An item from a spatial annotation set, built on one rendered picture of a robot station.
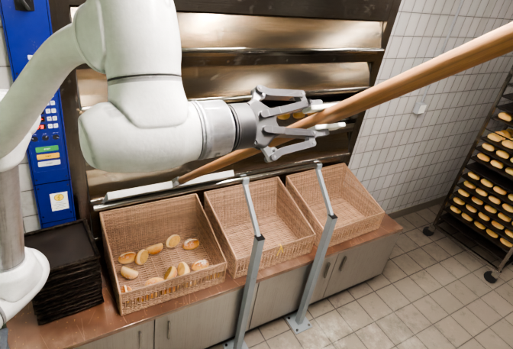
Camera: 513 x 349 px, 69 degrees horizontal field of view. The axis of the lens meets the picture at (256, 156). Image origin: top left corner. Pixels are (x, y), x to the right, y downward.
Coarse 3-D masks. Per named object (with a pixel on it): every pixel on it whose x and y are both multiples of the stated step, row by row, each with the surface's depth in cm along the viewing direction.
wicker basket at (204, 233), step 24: (120, 216) 205; (168, 216) 219; (192, 216) 228; (144, 240) 216; (216, 240) 206; (120, 264) 204; (144, 264) 207; (168, 264) 209; (216, 264) 196; (120, 288) 191; (144, 288) 177; (168, 288) 186; (192, 288) 195; (120, 312) 178
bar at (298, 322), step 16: (240, 176) 190; (256, 176) 193; (320, 176) 214; (160, 192) 169; (176, 192) 172; (96, 208) 156; (256, 224) 188; (256, 240) 185; (320, 240) 220; (256, 256) 190; (320, 256) 222; (256, 272) 197; (304, 304) 245; (240, 320) 217; (288, 320) 257; (304, 320) 259; (240, 336) 224
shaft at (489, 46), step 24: (456, 48) 46; (480, 48) 43; (504, 48) 41; (408, 72) 52; (432, 72) 48; (456, 72) 47; (360, 96) 60; (384, 96) 56; (312, 120) 71; (336, 120) 67; (216, 168) 116
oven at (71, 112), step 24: (384, 24) 236; (384, 48) 246; (72, 72) 159; (72, 96) 164; (312, 96) 248; (72, 120) 169; (360, 120) 272; (72, 144) 175; (72, 168) 181; (120, 240) 218
